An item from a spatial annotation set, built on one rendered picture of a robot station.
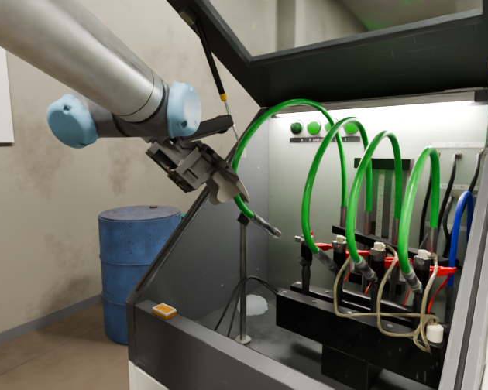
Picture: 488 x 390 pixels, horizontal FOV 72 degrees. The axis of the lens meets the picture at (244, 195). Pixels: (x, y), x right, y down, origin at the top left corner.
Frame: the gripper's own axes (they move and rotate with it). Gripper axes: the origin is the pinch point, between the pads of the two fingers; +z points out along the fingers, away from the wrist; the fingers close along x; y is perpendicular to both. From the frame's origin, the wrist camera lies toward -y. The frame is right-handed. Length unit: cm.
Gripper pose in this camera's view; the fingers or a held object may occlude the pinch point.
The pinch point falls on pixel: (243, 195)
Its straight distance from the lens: 69.4
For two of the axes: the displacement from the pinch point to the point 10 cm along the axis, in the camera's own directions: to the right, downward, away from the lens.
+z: 6.9, 6.8, 2.5
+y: -5.9, 7.3, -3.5
